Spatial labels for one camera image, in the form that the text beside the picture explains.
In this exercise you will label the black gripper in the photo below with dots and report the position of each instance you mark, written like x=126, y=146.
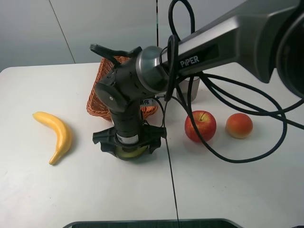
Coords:
x=148, y=135

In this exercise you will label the halved avocado with pit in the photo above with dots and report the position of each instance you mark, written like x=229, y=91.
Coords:
x=130, y=154

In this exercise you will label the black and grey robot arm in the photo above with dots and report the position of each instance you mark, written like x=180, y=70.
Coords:
x=260, y=35

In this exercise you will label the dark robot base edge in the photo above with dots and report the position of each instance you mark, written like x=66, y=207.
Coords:
x=171, y=223

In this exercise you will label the yellow banana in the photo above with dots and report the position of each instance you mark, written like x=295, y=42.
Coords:
x=62, y=131

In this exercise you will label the red apple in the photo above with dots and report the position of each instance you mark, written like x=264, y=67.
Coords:
x=206, y=125

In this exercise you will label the grey translucent plastic cup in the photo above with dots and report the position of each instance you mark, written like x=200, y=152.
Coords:
x=184, y=85

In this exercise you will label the orange peach fruit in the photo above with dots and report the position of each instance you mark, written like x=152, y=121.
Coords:
x=239, y=126

